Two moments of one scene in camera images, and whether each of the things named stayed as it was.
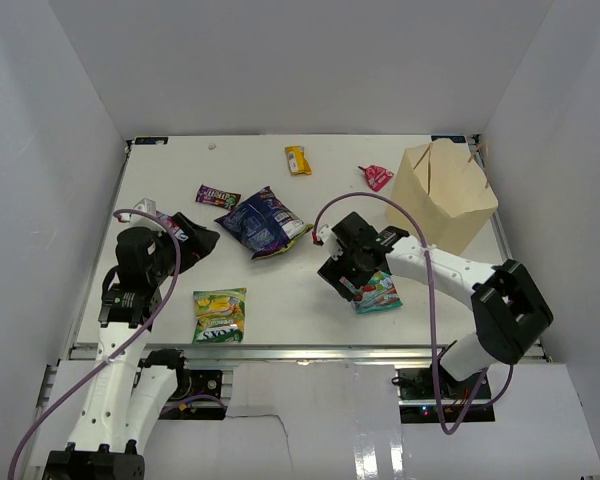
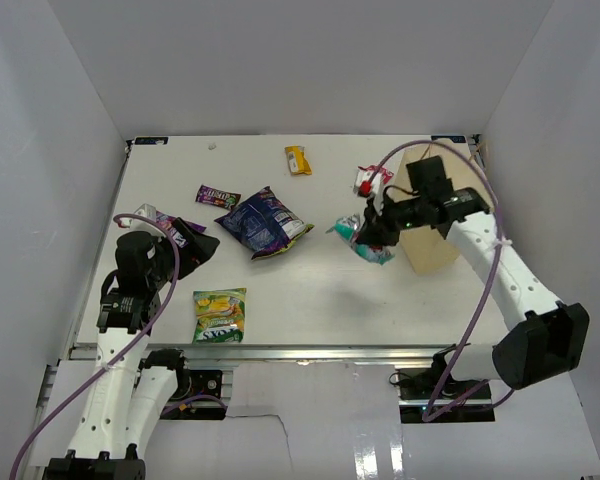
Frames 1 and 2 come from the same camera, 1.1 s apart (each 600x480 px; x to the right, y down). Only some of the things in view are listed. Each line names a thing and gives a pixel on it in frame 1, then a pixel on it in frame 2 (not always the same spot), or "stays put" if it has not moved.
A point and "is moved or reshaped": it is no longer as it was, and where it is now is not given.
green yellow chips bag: (220, 315) stays put
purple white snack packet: (178, 232) stays put
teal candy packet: (380, 294) is moved or reshaped
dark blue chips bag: (264, 226) stays put
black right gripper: (333, 270) → (375, 230)
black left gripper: (200, 242) stays put
